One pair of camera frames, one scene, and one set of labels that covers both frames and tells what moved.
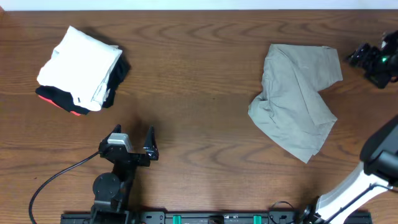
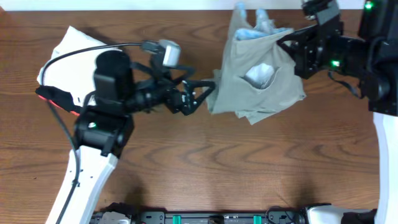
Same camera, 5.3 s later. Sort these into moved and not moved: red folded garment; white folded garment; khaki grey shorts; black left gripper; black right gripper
Moved: black right gripper; khaki grey shorts; black left gripper
Not moved: red folded garment; white folded garment
